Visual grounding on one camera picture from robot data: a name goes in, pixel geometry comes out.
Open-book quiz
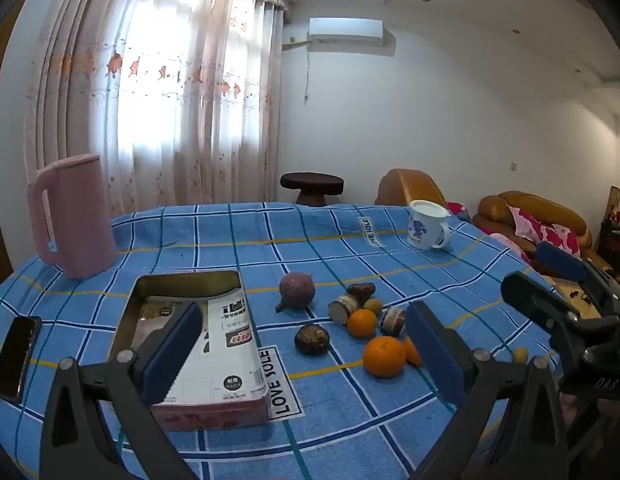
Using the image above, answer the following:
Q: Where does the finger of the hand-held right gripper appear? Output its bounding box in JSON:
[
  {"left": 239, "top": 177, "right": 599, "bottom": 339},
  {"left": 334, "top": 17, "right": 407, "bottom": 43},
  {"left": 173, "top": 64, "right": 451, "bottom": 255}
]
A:
[
  {"left": 500, "top": 271, "right": 620, "bottom": 357},
  {"left": 534, "top": 240, "right": 620, "bottom": 316}
]

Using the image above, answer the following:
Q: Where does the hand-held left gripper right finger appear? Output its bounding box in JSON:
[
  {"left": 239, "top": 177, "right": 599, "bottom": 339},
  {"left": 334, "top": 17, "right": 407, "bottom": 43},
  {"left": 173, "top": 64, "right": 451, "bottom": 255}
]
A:
[{"left": 405, "top": 301, "right": 573, "bottom": 480}]

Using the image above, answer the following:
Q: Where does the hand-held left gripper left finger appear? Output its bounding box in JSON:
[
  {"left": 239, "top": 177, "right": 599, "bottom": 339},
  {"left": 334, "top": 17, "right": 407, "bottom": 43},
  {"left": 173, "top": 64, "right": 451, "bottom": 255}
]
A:
[{"left": 40, "top": 301, "right": 205, "bottom": 480}]

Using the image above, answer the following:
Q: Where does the small orange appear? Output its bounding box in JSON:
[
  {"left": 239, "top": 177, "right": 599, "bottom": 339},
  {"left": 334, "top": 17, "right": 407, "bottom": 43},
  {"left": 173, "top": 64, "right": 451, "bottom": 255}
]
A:
[{"left": 403, "top": 337, "right": 425, "bottom": 367}]

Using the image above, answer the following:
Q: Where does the large orange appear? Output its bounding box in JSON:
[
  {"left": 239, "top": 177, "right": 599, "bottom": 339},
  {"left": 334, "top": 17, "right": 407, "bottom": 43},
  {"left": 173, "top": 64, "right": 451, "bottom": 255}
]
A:
[{"left": 363, "top": 336, "right": 407, "bottom": 379}]

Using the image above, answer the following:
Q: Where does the medium orange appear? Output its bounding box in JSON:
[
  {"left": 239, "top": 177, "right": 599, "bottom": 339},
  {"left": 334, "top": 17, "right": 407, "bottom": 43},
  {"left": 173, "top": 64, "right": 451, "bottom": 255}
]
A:
[{"left": 347, "top": 309, "right": 379, "bottom": 338}]

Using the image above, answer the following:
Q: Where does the rectangular metal tin box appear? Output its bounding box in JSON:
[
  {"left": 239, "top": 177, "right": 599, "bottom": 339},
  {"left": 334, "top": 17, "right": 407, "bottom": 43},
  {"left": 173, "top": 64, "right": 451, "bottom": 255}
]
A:
[{"left": 107, "top": 270, "right": 269, "bottom": 433}]

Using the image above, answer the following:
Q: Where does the small cylindrical jar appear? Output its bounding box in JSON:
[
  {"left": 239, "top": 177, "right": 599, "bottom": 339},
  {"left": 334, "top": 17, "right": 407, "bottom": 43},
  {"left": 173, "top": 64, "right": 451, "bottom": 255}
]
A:
[{"left": 328, "top": 294, "right": 361, "bottom": 323}]

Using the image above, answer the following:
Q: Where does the dark brown round fruit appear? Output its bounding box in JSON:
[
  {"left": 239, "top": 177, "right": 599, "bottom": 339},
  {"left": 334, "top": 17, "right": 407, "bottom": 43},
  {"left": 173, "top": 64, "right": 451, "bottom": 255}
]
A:
[{"left": 295, "top": 324, "right": 332, "bottom": 357}]

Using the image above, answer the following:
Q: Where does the pink floral cushion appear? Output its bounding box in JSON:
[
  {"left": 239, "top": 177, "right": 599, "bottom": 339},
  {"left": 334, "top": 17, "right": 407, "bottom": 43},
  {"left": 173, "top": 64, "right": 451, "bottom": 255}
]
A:
[{"left": 509, "top": 206, "right": 581, "bottom": 256}]

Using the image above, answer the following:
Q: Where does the wooden side table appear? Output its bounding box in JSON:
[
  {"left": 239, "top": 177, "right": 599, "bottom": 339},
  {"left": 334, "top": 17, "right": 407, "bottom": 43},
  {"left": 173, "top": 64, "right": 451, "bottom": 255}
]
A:
[{"left": 542, "top": 272, "right": 603, "bottom": 321}]

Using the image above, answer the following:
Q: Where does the pink cloth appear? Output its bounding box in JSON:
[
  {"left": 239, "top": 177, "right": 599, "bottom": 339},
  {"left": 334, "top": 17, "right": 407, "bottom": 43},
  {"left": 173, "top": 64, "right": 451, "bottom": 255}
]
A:
[{"left": 445, "top": 202, "right": 533, "bottom": 263}]

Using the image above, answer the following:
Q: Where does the printed white packet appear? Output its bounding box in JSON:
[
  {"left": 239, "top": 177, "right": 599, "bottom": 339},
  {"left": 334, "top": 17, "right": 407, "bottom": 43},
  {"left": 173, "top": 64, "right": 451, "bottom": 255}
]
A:
[{"left": 134, "top": 287, "right": 265, "bottom": 406}]

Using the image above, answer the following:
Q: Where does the dark red flower decoration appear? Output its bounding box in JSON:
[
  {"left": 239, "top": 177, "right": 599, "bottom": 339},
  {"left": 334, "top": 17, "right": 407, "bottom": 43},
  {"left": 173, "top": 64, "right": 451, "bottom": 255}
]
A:
[{"left": 597, "top": 186, "right": 620, "bottom": 278}]

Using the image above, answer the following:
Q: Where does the brown leather sofa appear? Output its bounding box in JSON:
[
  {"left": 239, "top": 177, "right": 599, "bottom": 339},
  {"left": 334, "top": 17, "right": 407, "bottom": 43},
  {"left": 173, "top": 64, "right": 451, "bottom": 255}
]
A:
[{"left": 472, "top": 191, "right": 593, "bottom": 261}]

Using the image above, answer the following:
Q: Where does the white mug blue print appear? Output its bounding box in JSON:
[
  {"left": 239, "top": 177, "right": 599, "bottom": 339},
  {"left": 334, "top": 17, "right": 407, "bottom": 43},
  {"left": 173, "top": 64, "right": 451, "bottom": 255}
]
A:
[{"left": 406, "top": 199, "right": 451, "bottom": 251}]

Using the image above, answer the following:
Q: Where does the purple round fruit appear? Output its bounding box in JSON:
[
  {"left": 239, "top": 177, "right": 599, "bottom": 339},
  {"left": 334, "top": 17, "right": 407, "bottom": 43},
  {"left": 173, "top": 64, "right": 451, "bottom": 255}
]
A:
[{"left": 275, "top": 271, "right": 317, "bottom": 313}]

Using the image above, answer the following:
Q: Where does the black smartphone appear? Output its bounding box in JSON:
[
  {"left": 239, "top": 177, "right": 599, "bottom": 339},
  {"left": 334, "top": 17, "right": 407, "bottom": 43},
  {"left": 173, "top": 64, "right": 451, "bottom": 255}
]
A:
[{"left": 0, "top": 316, "right": 43, "bottom": 403}]

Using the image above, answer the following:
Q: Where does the pink electric kettle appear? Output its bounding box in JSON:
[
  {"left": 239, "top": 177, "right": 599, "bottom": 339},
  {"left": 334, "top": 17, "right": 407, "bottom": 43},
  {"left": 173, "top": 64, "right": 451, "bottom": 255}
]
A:
[{"left": 28, "top": 153, "right": 119, "bottom": 280}]

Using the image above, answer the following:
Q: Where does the blue checked tablecloth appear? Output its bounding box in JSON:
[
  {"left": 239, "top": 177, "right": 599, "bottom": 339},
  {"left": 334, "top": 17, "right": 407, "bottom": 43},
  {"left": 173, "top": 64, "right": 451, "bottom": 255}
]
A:
[{"left": 0, "top": 202, "right": 566, "bottom": 480}]

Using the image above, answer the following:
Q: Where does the orange chair back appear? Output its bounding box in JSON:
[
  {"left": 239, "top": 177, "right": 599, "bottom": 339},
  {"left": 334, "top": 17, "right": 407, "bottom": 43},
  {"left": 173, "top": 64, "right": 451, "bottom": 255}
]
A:
[{"left": 375, "top": 168, "right": 448, "bottom": 208}]

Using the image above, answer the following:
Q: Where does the dark wooden stool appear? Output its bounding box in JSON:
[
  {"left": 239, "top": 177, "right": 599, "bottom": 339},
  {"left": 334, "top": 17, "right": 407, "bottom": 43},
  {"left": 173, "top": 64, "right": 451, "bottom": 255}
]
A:
[{"left": 280, "top": 172, "right": 345, "bottom": 207}]

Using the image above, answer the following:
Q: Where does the sheer floral curtain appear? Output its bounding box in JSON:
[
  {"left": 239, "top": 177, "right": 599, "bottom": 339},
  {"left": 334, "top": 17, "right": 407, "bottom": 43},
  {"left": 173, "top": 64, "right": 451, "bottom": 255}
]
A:
[{"left": 24, "top": 0, "right": 291, "bottom": 221}]

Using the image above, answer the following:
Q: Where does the white air conditioner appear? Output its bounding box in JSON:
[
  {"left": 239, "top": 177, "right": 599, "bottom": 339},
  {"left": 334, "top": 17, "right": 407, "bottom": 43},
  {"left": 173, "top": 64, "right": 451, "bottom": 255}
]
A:
[{"left": 308, "top": 17, "right": 385, "bottom": 43}]

